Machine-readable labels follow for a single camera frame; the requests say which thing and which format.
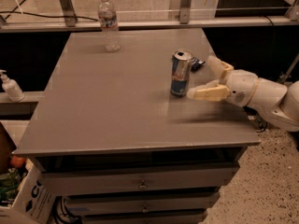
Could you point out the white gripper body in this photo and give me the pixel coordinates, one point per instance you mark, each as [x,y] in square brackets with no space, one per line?
[242,87]

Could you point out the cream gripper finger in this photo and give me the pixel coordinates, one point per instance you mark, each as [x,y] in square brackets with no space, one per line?
[212,91]
[218,67]

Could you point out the silver blue redbull can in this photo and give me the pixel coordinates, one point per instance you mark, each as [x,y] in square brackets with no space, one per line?
[181,67]

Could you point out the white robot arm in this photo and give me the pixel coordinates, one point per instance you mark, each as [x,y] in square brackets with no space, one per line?
[275,103]

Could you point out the dark blue snack packet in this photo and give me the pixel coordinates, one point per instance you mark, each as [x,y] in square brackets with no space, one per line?
[196,64]

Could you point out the grey drawer cabinet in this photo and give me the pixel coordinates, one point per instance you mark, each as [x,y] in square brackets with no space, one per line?
[109,137]

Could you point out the clear plastic water bottle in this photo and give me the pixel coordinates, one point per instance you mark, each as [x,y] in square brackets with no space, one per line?
[109,25]

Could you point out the white pump dispenser bottle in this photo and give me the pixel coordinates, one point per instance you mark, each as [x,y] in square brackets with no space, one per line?
[11,87]

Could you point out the white cardboard box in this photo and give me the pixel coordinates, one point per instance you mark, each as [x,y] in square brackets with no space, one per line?
[23,199]

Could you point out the metal frame rail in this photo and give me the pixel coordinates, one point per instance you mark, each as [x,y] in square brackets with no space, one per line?
[88,26]

